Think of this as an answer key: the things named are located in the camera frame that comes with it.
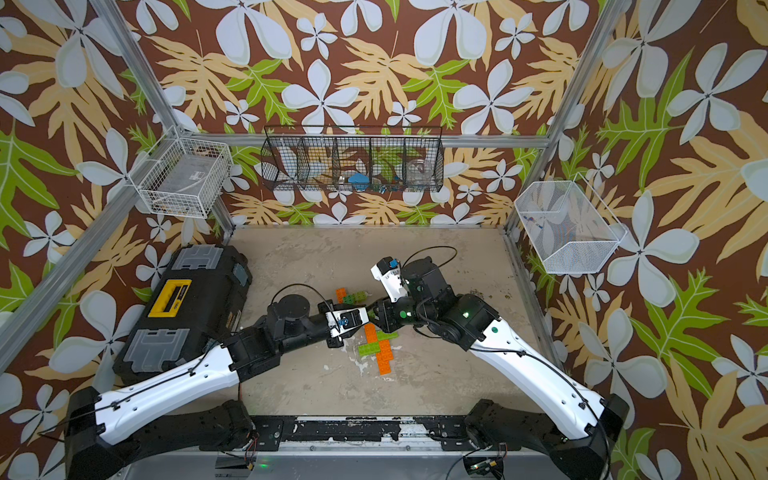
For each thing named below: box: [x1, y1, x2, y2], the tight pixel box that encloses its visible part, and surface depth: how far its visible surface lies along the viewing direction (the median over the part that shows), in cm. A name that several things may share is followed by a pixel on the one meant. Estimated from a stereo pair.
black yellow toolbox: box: [114, 244, 252, 382], surface depth 80 cm
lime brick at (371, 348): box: [358, 341, 381, 357], surface depth 88 cm
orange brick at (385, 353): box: [379, 340, 394, 361], surface depth 88 cm
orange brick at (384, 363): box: [376, 356, 394, 375], surface depth 88 cm
